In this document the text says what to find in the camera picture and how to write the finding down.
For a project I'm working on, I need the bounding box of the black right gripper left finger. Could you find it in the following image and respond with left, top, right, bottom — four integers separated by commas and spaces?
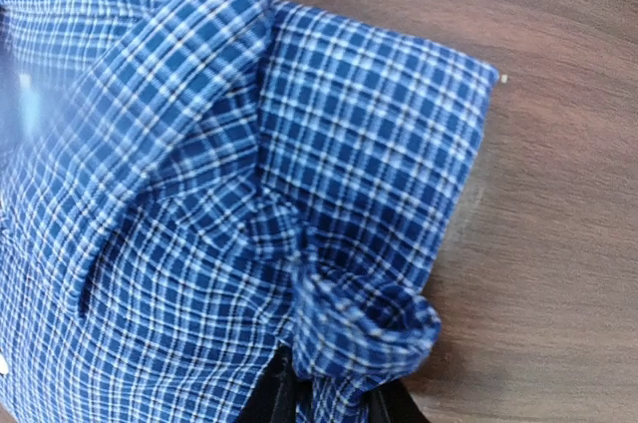
237, 346, 303, 423

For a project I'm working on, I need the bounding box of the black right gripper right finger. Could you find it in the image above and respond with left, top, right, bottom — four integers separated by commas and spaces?
368, 380, 430, 423

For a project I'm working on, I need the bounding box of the blue checked shirt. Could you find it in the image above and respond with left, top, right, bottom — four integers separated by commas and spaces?
1, 0, 499, 422

